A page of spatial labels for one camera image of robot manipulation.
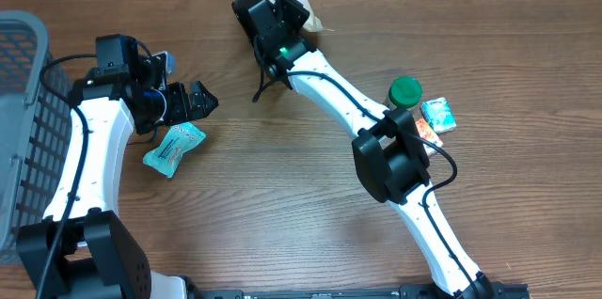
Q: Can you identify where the green lid clear jar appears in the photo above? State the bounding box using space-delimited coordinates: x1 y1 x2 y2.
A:
386 76 423 109

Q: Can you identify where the dark grey mesh basket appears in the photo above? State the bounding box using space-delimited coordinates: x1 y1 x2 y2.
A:
1 10 71 265

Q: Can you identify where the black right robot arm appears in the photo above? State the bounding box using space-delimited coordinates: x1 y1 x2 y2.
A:
232 0 495 298

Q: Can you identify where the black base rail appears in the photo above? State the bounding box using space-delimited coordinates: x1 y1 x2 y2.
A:
197 282 532 299

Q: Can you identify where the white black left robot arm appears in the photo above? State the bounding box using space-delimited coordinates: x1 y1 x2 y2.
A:
16 34 218 299

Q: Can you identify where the orange tissue pack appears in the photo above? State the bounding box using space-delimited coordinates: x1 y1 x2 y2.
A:
415 118 443 148

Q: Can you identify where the teal tissue pack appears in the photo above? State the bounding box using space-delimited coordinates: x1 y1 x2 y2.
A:
420 97 457 134

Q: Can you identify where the mint green wipes pack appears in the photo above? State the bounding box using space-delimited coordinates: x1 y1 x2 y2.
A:
143 122 206 179

